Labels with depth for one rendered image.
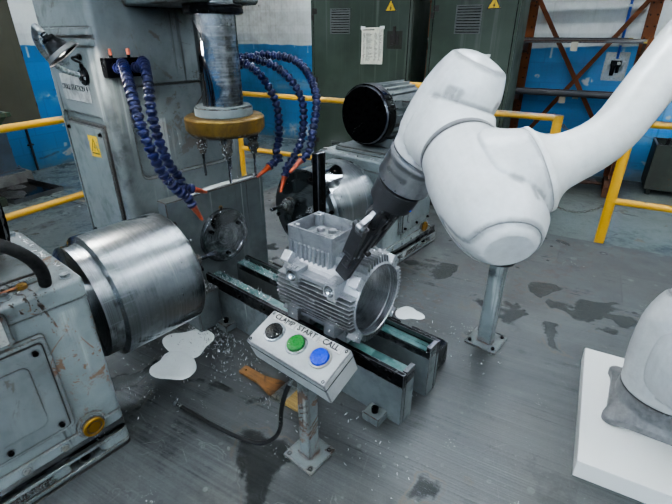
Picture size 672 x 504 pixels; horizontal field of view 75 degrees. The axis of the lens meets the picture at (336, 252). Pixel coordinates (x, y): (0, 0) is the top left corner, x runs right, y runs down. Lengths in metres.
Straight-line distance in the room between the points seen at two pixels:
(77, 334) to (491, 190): 0.67
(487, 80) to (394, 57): 3.69
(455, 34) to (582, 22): 2.08
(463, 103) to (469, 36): 3.49
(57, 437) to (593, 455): 0.92
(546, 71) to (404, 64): 2.15
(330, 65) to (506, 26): 1.59
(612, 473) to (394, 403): 0.38
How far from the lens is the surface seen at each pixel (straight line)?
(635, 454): 1.01
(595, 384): 1.12
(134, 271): 0.88
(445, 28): 4.13
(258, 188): 1.27
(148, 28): 1.20
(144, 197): 1.22
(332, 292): 0.84
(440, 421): 0.98
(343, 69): 4.49
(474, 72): 0.59
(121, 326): 0.90
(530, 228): 0.48
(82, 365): 0.87
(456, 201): 0.49
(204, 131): 1.02
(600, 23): 5.87
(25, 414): 0.86
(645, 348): 0.98
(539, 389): 1.11
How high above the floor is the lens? 1.50
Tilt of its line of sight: 26 degrees down
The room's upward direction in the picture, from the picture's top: straight up
